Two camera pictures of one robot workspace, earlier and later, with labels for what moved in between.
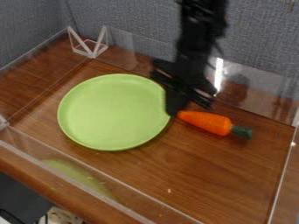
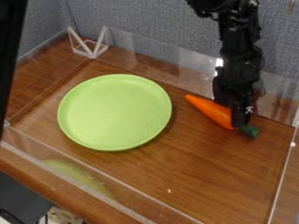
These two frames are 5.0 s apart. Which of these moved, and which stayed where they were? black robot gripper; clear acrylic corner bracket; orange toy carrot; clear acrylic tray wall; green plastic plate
Moved: black robot gripper; orange toy carrot
Stayed: clear acrylic corner bracket; green plastic plate; clear acrylic tray wall
